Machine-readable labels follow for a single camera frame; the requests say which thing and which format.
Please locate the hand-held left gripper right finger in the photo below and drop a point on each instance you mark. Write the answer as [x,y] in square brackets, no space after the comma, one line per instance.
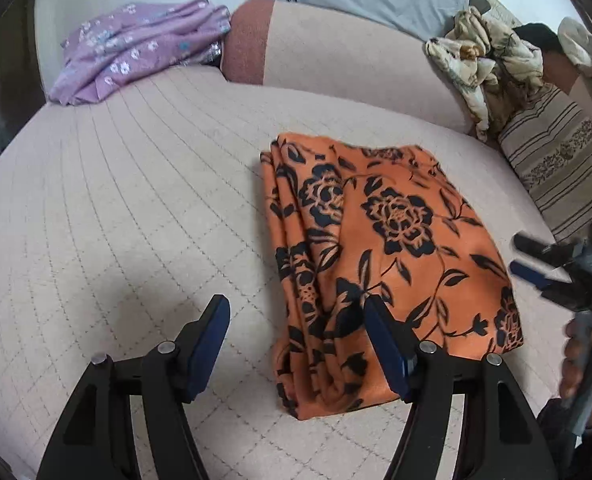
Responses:
[385,345]

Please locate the beige floral crumpled cloth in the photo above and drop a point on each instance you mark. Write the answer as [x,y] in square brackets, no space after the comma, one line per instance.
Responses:
[495,70]

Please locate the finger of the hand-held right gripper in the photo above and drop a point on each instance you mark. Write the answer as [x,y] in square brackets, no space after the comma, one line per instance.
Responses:
[530,276]
[535,246]

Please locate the person's right forearm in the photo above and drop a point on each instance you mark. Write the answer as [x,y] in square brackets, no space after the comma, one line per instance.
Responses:
[555,442]

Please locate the person's right hand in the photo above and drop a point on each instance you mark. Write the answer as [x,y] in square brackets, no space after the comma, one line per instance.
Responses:
[570,360]

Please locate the pink quilted sofa seat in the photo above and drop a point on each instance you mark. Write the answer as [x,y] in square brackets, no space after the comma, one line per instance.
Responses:
[126,200]

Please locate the orange black floral cloth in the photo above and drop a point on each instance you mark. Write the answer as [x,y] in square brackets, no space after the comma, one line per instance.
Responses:
[390,260]

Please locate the white floral cloth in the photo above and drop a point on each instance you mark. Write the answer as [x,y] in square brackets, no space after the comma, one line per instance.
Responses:
[583,42]

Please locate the striped beige cushion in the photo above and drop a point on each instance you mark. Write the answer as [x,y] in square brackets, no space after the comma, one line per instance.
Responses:
[555,160]

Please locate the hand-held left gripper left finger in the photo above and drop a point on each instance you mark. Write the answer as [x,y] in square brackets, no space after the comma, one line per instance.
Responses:
[208,345]

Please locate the purple floral cloth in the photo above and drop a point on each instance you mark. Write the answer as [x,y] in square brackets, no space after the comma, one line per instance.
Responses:
[136,45]

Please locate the pink bolster with terracotta end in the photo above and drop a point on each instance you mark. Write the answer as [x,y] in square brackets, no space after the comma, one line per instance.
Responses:
[336,55]

